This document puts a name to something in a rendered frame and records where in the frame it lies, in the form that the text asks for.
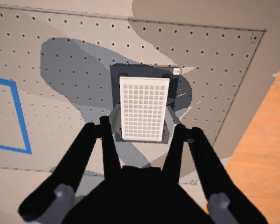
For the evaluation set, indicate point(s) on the white well plate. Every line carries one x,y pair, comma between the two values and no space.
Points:
143,112

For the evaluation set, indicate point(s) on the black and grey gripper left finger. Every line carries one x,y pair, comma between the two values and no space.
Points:
54,198

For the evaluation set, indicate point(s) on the black rectangular plate holder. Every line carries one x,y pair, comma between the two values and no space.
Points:
150,72

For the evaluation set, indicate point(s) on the blue tape outline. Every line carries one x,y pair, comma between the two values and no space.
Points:
16,99

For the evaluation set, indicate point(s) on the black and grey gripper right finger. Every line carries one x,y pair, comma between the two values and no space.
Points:
226,204

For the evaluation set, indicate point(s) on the grey perforated base plate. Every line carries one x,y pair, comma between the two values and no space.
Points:
61,62

